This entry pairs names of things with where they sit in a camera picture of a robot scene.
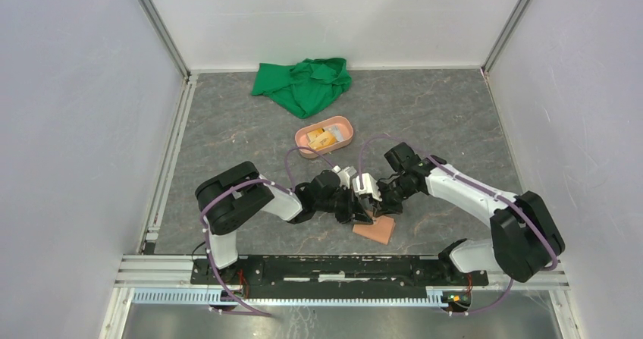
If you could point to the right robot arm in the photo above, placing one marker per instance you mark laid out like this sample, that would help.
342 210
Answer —
524 237

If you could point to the gold card in tray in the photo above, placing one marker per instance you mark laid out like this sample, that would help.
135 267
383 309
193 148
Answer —
318 139

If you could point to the pink oval tray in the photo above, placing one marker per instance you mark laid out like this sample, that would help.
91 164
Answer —
301 140

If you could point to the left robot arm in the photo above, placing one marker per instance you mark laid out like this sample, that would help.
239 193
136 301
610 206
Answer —
231 198

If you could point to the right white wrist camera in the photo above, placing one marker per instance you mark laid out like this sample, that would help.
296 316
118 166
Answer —
365 185

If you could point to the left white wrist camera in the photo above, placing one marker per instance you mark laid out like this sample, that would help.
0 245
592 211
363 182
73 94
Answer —
345 175

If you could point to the green cloth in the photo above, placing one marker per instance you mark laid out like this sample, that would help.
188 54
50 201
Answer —
306 88

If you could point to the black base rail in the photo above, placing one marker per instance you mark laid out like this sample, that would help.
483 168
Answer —
345 277

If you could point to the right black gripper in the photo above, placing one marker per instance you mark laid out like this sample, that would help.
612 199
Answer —
385 207

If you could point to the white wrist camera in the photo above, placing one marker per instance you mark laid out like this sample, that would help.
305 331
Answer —
365 185
345 175

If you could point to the silver card in tray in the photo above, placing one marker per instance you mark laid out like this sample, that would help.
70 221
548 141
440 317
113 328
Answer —
334 134

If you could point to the brown leather card holder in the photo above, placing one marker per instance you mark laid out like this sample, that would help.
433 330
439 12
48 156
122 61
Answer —
380 231

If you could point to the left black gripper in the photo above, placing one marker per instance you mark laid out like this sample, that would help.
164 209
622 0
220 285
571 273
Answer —
353 209

